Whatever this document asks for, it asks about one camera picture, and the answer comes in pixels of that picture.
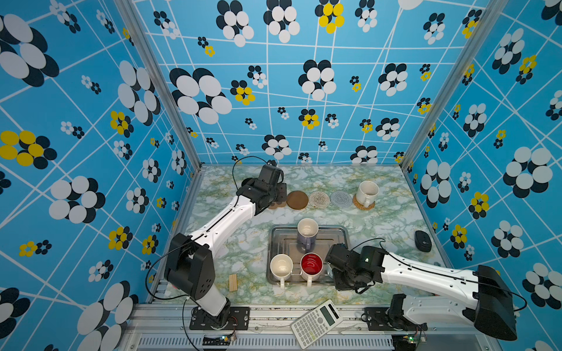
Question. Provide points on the cork paw print coaster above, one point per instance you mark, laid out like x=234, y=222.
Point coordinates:
x=278, y=205

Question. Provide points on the metal serving tray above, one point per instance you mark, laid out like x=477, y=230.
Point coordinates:
x=283, y=240

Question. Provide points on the multicolour woven round coaster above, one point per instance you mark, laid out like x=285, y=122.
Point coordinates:
x=319, y=200

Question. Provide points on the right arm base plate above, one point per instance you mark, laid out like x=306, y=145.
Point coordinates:
x=377, y=320

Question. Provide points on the grey woven round coaster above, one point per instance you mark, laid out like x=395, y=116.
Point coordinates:
x=341, y=199

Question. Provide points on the tan wicker round coaster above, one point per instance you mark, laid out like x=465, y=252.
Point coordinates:
x=361, y=206

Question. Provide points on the lavender ceramic mug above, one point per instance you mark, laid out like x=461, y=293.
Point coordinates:
x=307, y=230

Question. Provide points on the right green circuit board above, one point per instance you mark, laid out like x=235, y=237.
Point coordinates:
x=405, y=342

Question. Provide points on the white scientific calculator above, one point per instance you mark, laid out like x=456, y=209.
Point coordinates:
x=316, y=323

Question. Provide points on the left green circuit board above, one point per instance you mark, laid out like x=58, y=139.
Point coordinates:
x=224, y=340

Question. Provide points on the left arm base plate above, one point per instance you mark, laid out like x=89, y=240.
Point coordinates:
x=230, y=319

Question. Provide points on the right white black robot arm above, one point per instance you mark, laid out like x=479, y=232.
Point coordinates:
x=478, y=298

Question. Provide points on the red interior mug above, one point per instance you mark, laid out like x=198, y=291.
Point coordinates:
x=311, y=265

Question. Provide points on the green circuit board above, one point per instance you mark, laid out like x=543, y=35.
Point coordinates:
x=224, y=340
x=405, y=342

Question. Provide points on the cream mug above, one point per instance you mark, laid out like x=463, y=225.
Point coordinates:
x=367, y=192
x=281, y=266

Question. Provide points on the small wooden block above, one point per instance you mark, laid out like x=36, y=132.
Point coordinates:
x=233, y=283

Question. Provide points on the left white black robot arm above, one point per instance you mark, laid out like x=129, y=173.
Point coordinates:
x=190, y=265

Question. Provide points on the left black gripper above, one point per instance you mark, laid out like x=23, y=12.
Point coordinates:
x=283, y=191

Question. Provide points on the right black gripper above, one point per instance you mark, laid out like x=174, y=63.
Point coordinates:
x=337, y=284

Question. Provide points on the black computer mouse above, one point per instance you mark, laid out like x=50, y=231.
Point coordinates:
x=422, y=241

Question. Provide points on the brown wooden round coaster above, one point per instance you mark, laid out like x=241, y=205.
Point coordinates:
x=297, y=200

